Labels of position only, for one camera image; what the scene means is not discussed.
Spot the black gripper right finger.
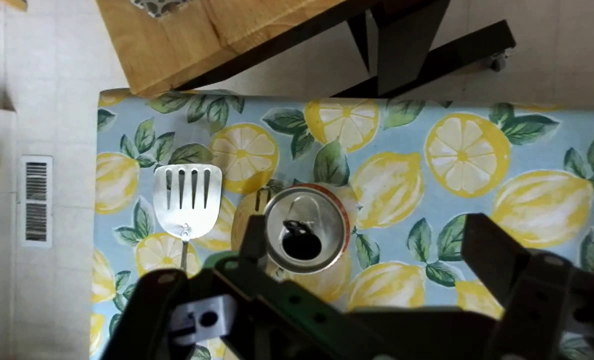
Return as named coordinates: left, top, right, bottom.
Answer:
left=459, top=213, right=536, bottom=302

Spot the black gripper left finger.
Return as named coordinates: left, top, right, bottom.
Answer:
left=237, top=213, right=271, bottom=268

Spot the slotted metal spatula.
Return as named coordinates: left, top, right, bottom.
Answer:
left=151, top=164, right=223, bottom=272

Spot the lemon print blue tablecloth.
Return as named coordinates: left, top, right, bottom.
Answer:
left=87, top=89, right=594, bottom=360

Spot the wooden robot table top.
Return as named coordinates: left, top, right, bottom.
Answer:
left=93, top=0, right=377, bottom=101

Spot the white floor vent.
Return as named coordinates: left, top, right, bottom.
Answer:
left=20, top=157, right=53, bottom=249

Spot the black wheeled table base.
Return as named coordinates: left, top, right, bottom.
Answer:
left=173, top=0, right=517, bottom=101

